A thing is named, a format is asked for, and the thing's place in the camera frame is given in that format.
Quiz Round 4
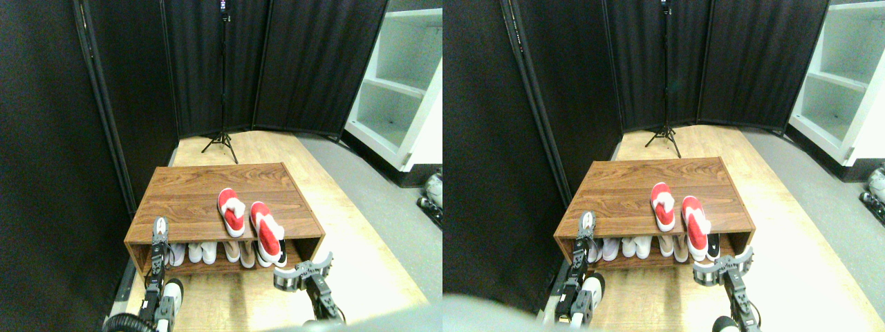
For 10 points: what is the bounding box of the black ribbed hose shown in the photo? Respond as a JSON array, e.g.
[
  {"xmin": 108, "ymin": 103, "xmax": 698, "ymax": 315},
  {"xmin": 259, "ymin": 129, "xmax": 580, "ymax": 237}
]
[{"xmin": 102, "ymin": 313, "xmax": 157, "ymax": 332}]

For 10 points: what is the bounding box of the black curtain stand pole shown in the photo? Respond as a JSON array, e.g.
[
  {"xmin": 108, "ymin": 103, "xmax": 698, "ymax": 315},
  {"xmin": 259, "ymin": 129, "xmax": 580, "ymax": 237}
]
[
  {"xmin": 499, "ymin": 0, "xmax": 575, "ymax": 208},
  {"xmin": 72, "ymin": 0, "xmax": 137, "ymax": 216}
]

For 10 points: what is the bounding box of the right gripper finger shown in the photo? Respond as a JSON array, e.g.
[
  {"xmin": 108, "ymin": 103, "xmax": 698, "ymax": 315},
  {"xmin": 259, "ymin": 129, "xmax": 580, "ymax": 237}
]
[
  {"xmin": 273, "ymin": 266, "xmax": 303, "ymax": 292},
  {"xmin": 731, "ymin": 246, "xmax": 755, "ymax": 273},
  {"xmin": 693, "ymin": 259, "xmax": 723, "ymax": 286},
  {"xmin": 310, "ymin": 251, "xmax": 335, "ymax": 279}
]

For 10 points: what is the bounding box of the black tripod stand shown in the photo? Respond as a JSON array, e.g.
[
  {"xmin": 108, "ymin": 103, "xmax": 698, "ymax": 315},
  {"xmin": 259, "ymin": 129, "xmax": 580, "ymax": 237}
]
[
  {"xmin": 644, "ymin": 0, "xmax": 682, "ymax": 159},
  {"xmin": 201, "ymin": 0, "xmax": 239, "ymax": 165}
]

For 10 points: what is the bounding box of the grey curtain stand foot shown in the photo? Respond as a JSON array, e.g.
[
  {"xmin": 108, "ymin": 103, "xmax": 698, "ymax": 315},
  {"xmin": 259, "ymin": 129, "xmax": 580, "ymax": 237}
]
[{"xmin": 111, "ymin": 259, "xmax": 137, "ymax": 308}]

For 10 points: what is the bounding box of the brown shoe rack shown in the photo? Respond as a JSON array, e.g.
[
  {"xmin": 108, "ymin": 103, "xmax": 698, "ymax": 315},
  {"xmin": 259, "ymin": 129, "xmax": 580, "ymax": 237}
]
[
  {"xmin": 553, "ymin": 156, "xmax": 756, "ymax": 293},
  {"xmin": 124, "ymin": 163, "xmax": 326, "ymax": 293}
]

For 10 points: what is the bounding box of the red shoe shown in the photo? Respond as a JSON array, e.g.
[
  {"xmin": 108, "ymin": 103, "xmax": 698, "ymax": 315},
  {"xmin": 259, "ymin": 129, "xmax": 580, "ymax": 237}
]
[
  {"xmin": 650, "ymin": 182, "xmax": 676, "ymax": 233},
  {"xmin": 250, "ymin": 201, "xmax": 286, "ymax": 266},
  {"xmin": 217, "ymin": 187, "xmax": 248, "ymax": 239},
  {"xmin": 681, "ymin": 196, "xmax": 713, "ymax": 262}
]

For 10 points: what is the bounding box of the grey and black device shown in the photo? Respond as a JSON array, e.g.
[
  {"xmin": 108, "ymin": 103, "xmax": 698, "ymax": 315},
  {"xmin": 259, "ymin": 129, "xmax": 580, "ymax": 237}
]
[
  {"xmin": 416, "ymin": 169, "xmax": 443, "ymax": 230},
  {"xmin": 859, "ymin": 166, "xmax": 885, "ymax": 228}
]

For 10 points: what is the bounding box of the white shelf unit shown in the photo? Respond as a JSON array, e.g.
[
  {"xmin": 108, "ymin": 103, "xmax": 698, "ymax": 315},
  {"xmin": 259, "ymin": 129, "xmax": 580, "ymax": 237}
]
[
  {"xmin": 344, "ymin": 0, "xmax": 443, "ymax": 172},
  {"xmin": 787, "ymin": 0, "xmax": 885, "ymax": 167}
]

